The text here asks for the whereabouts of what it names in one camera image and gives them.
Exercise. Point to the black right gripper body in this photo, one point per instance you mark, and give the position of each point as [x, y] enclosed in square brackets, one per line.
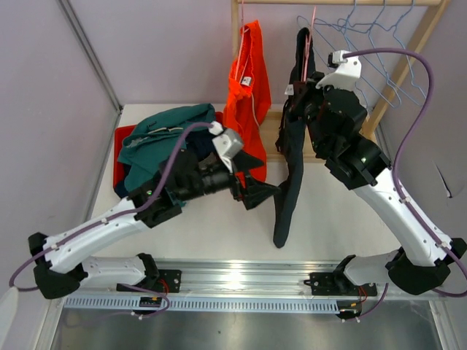
[308, 105]

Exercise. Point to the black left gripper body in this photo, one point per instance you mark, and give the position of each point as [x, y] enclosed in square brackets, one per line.
[237, 188]

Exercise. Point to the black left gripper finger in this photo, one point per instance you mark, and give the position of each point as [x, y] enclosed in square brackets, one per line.
[246, 163]
[257, 192]

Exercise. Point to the dark grey shorts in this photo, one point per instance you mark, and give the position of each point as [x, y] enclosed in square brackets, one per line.
[290, 144]

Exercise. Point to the blue hanger of navy shorts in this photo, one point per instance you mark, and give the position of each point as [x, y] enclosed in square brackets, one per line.
[376, 54]

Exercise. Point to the orange shorts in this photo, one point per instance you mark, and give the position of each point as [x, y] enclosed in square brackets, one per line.
[237, 113]

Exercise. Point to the pink hanger of grey shorts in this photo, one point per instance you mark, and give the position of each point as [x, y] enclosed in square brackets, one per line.
[308, 44]

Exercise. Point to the teal green shorts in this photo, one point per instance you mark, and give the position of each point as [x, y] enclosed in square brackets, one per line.
[160, 142]

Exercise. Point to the blue hanger of teal shorts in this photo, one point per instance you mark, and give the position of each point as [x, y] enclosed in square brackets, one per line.
[328, 38]

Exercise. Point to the pink hanger of orange shorts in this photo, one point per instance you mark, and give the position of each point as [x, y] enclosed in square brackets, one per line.
[240, 76]

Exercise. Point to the light blue wire hanger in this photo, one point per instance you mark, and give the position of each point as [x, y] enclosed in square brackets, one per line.
[408, 65]

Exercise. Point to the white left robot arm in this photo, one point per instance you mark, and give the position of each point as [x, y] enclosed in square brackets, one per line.
[66, 262]

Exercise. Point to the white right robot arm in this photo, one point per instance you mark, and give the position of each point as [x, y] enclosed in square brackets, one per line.
[422, 261]

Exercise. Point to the red plastic tray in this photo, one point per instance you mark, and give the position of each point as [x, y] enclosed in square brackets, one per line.
[120, 156]

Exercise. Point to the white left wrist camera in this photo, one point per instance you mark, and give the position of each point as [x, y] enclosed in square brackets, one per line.
[227, 143]

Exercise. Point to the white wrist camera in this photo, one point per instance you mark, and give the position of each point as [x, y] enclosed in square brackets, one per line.
[347, 71]
[227, 143]

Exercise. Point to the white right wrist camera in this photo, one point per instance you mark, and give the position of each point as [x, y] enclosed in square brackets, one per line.
[347, 71]

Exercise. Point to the aluminium mounting rail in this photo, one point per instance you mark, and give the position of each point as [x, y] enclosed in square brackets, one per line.
[244, 279]

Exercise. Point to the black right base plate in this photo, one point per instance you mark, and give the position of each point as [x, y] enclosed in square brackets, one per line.
[328, 286]

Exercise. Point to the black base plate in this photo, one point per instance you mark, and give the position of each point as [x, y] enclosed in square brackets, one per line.
[328, 286]
[169, 281]

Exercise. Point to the slotted grey cable duct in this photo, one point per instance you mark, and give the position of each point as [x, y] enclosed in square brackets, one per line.
[221, 304]

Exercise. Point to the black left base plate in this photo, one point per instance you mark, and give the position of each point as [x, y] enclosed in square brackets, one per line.
[169, 281]

